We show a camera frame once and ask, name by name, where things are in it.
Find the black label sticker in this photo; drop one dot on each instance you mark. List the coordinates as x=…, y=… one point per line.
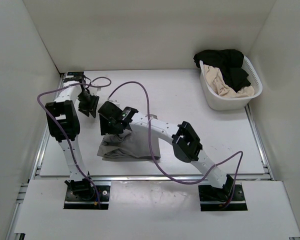
x=75, y=73

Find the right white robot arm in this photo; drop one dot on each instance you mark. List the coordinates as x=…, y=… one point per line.
x=182, y=137

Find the beige trousers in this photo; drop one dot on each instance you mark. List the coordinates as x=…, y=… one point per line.
x=215, y=80

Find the white laundry basket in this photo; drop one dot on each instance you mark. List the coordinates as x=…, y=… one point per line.
x=219, y=103

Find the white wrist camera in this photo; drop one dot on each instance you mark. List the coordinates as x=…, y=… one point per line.
x=95, y=89
x=115, y=102

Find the black trousers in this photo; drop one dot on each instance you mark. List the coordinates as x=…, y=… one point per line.
x=229, y=62

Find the front aluminium rail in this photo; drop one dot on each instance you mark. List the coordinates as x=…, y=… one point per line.
x=185, y=178

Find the right aluminium rail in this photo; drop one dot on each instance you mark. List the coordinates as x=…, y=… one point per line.
x=259, y=143

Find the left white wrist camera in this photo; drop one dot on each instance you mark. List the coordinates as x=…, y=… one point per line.
x=95, y=89

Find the left aluminium rail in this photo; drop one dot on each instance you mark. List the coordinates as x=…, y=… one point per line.
x=38, y=129

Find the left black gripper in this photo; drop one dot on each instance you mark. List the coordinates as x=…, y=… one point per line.
x=85, y=110

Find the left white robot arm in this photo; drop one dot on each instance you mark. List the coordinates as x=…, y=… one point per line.
x=64, y=126

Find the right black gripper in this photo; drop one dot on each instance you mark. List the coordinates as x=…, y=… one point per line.
x=105, y=128

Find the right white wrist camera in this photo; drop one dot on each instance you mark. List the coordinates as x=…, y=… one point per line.
x=115, y=102

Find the grey trousers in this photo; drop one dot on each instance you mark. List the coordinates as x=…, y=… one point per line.
x=122, y=144

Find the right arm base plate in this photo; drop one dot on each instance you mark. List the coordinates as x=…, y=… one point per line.
x=210, y=203

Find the aluminium rail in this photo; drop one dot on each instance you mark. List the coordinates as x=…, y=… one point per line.
x=38, y=129
x=259, y=143
x=185, y=178

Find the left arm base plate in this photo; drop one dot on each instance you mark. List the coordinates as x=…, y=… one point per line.
x=84, y=197

